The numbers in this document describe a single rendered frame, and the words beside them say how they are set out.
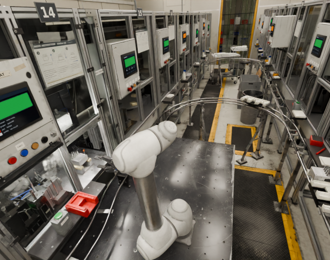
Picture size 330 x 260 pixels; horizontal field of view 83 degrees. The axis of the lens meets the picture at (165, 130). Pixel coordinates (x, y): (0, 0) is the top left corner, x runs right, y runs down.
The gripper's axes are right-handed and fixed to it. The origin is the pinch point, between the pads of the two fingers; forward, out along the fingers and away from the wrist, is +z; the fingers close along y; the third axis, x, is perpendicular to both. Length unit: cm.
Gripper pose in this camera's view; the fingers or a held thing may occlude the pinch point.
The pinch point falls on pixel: (99, 162)
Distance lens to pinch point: 157.7
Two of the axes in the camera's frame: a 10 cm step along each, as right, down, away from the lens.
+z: -9.4, -1.2, 3.1
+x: -3.2, 5.0, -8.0
